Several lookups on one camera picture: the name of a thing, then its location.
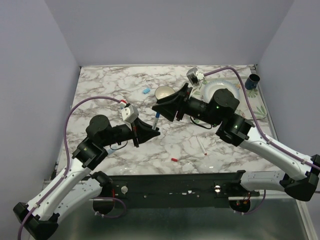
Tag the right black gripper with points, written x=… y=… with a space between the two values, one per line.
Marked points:
x=169 y=109

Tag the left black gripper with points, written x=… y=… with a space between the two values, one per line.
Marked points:
x=144 y=132

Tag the white pen blue tip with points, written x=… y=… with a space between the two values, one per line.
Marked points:
x=155 y=122

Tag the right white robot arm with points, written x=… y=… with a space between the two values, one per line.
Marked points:
x=298 y=174

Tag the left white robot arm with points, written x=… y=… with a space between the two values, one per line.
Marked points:
x=42 y=215

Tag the white pen red tip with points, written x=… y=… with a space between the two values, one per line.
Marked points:
x=201 y=146

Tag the teal bowl cream inside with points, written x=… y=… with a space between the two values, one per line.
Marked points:
x=163 y=91

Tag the light blue eraser block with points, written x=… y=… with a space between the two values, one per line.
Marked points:
x=146 y=91

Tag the white plate blue rim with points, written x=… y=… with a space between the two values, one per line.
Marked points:
x=213 y=85

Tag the dark blue cup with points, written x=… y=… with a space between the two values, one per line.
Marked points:
x=252 y=81

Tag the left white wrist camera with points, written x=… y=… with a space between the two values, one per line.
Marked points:
x=129 y=113

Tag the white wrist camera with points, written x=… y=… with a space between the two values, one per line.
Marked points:
x=195 y=77
x=129 y=113

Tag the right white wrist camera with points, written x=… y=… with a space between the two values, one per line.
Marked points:
x=195 y=77

